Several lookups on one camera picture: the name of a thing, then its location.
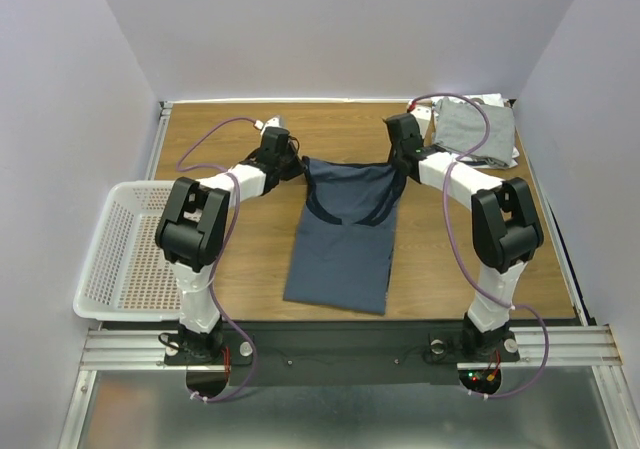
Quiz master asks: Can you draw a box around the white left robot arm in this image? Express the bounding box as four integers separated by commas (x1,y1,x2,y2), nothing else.
155,116,303,365

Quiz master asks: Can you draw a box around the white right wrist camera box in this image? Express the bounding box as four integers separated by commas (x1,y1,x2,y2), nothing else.
407,100,435,139

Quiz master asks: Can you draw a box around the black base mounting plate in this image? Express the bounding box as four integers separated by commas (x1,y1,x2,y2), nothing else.
158,321,520,390

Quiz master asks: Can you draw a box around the folded grey tank top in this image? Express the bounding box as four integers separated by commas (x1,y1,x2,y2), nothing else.
433,98,516,168

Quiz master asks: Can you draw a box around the blue tank top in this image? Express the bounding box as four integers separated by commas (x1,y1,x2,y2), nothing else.
283,157,406,315

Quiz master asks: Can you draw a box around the white plastic basket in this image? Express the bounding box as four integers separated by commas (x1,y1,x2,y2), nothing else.
73,180,180,322

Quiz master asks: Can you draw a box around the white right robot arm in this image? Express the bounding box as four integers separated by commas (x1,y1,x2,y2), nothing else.
385,113,544,359

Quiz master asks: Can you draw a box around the folded white printed tank top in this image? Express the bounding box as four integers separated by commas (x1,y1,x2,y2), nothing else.
431,94,520,170

